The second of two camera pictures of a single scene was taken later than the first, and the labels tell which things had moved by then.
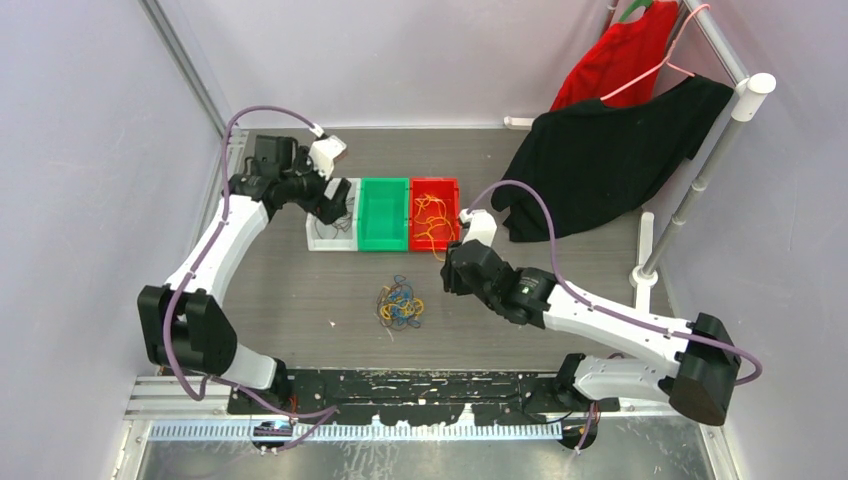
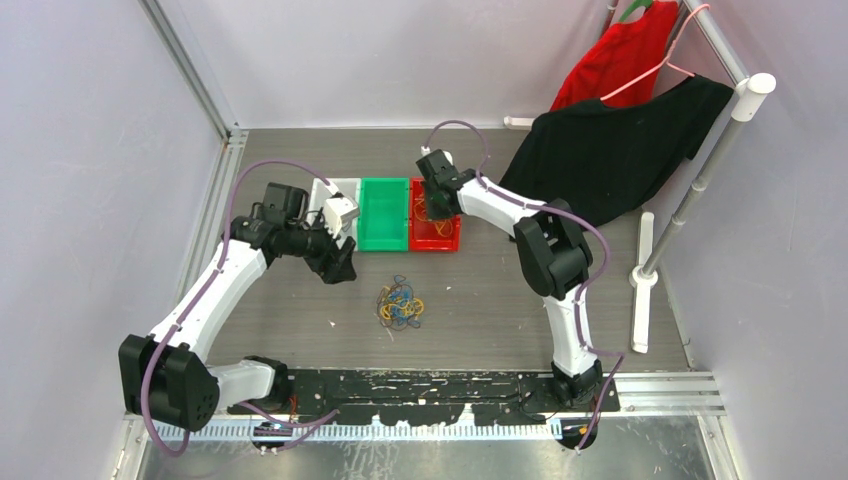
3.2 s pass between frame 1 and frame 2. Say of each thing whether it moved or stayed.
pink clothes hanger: stayed
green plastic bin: stayed
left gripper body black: moved
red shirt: stayed
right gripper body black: moved
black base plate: stayed
